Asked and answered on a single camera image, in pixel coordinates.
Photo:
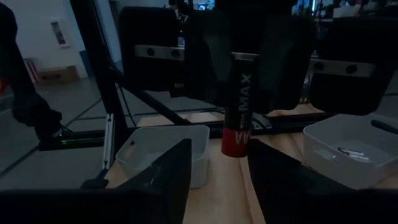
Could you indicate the silver black MAX battery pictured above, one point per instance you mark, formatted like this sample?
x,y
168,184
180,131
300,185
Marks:
x,y
349,151

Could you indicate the silver black AA battery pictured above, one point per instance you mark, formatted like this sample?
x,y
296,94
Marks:
x,y
357,157

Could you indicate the light grey plastic bin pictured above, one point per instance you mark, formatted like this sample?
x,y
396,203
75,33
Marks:
x,y
326,174
161,133

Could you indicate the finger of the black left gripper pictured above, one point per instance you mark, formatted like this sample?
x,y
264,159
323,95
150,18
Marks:
x,y
210,59
286,62

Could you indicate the black aluminium table frame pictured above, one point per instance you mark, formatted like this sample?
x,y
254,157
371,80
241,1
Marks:
x,y
102,77

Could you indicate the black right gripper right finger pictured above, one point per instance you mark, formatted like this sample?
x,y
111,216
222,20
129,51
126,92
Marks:
x,y
286,193

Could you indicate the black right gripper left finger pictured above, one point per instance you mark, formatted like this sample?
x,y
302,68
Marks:
x,y
168,186

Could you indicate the black frame clamp lever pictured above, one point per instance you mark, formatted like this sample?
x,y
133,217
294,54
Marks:
x,y
385,127

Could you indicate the cardboard box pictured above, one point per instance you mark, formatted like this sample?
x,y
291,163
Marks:
x,y
57,74

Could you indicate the wall sign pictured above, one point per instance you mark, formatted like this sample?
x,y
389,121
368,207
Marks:
x,y
59,32

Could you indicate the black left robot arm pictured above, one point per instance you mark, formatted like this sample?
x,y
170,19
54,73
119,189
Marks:
x,y
31,109

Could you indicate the red black MAX battery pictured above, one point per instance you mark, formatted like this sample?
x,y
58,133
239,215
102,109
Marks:
x,y
237,124

